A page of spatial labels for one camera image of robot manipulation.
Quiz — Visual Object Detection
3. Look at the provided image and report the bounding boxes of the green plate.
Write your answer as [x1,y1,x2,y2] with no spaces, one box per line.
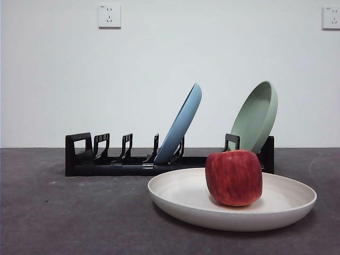
[230,81,279,155]

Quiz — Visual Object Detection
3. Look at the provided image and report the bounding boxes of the white wall socket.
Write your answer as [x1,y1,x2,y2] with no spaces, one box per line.
[98,4,122,29]
[322,5,340,30]

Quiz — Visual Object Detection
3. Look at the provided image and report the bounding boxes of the red yellow apple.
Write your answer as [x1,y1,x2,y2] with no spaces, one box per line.
[205,149,263,207]

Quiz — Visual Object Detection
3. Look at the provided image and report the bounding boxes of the pale yellow cream plate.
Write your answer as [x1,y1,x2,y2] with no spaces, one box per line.
[147,167,318,232]

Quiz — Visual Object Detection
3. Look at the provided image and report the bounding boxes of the black plate rack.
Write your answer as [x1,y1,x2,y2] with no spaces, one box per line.
[65,132,275,177]

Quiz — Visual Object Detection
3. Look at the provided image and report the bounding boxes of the blue plate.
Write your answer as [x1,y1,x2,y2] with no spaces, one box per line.
[154,82,202,165]

